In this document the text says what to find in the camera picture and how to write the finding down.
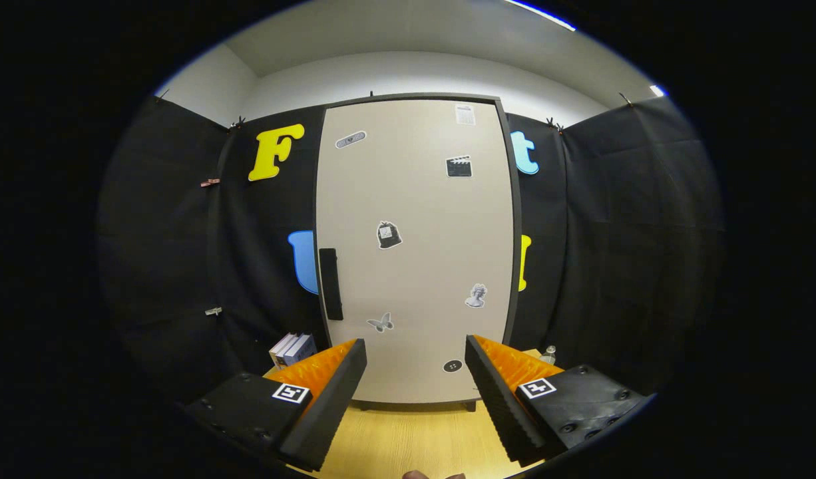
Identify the black backdrop cloth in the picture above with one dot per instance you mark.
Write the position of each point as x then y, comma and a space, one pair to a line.
614, 253

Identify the dark grey shoe cabinet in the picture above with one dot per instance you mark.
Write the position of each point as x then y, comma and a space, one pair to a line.
516, 226

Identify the long ceiling light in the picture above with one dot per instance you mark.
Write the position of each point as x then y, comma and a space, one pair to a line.
541, 14

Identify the small ceiling light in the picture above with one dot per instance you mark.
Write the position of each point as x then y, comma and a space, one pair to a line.
657, 90

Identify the green drink bottle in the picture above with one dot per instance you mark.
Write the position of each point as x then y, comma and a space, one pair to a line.
549, 354

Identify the blue cover book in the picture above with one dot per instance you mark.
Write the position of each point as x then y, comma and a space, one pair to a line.
301, 347

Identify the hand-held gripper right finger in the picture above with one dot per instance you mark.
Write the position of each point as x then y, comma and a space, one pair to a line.
501, 406

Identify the beige shoe cabinet door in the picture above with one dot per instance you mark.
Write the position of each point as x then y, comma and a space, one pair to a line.
414, 199

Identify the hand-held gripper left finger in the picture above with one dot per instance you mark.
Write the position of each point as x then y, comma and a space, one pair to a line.
331, 412

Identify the red clothes peg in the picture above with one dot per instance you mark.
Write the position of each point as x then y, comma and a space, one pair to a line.
210, 182

